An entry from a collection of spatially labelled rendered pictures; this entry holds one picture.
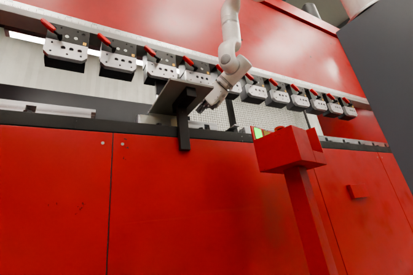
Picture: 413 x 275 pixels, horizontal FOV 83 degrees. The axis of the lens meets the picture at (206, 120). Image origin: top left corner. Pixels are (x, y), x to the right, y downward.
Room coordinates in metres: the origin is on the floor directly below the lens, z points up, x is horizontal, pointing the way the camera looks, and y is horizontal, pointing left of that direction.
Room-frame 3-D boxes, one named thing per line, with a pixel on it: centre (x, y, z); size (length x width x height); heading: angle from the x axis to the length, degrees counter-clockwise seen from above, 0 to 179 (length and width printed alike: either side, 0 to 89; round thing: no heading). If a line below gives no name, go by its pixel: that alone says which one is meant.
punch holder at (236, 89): (1.15, -0.14, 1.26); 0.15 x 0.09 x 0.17; 122
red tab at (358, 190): (1.37, -0.78, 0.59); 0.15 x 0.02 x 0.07; 122
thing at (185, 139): (0.80, 0.08, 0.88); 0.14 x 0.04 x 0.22; 32
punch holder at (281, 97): (1.37, -0.48, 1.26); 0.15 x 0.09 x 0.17; 122
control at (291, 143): (0.84, -0.29, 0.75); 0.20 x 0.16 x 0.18; 135
